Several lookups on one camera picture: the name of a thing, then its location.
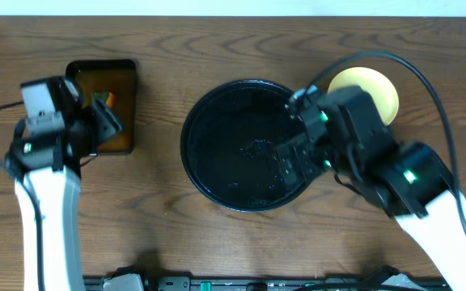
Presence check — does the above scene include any black rectangular water tray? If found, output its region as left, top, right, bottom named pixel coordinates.
left=66, top=59, right=138, bottom=155

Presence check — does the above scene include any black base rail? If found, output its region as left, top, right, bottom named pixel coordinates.
left=83, top=273, right=450, bottom=291

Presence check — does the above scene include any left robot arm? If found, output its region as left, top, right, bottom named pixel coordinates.
left=5, top=100, right=121, bottom=290

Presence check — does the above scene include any green and yellow sponge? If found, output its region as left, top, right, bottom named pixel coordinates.
left=91, top=91, right=116, bottom=109

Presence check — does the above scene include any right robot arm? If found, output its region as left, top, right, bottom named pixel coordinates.
left=271, top=133, right=466, bottom=290

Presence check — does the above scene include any yellow plate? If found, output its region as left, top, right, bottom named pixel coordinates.
left=328, top=67, right=400, bottom=125

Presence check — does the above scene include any round black serving tray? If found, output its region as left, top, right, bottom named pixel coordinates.
left=180, top=79, right=308, bottom=213

